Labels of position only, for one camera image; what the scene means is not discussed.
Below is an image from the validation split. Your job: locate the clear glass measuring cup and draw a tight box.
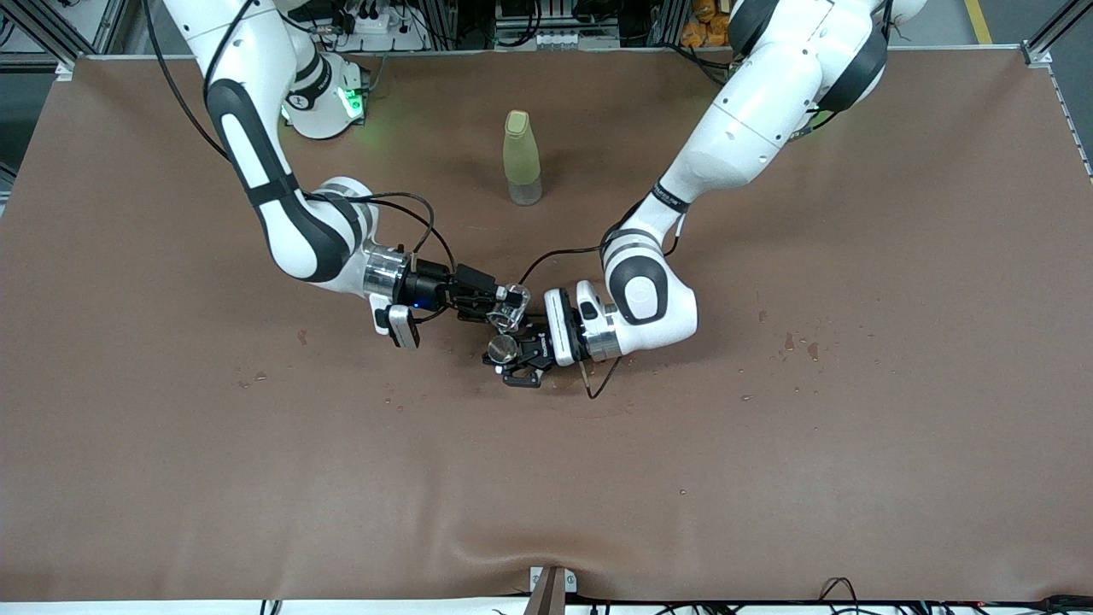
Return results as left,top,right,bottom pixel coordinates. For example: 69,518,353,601
485,284,532,332

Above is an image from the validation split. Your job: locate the brown table mat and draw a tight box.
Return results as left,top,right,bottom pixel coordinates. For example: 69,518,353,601
0,47,1093,603

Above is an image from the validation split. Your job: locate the yellow-green bottle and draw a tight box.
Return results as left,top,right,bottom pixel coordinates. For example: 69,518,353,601
502,109,544,207

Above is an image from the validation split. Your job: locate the white power strip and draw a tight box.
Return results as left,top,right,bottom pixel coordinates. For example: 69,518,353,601
495,28,621,50
329,4,428,52

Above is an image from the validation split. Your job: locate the bag of orange snacks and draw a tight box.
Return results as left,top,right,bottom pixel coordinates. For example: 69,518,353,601
680,0,745,49

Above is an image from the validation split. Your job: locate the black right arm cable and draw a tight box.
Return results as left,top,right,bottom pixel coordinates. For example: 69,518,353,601
143,0,459,276

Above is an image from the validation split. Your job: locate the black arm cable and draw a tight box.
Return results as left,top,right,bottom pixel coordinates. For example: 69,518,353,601
143,0,459,276
512,196,686,402

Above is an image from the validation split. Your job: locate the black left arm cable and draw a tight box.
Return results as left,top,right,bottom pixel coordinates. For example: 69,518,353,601
512,196,686,402

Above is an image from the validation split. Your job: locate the metal table bracket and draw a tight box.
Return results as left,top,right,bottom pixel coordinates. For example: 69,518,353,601
524,565,579,615

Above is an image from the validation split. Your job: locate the black cable loop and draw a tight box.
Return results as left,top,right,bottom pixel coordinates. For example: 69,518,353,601
818,577,860,615

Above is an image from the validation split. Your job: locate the aluminium frame post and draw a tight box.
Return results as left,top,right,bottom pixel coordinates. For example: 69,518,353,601
1020,0,1093,67
0,0,129,71

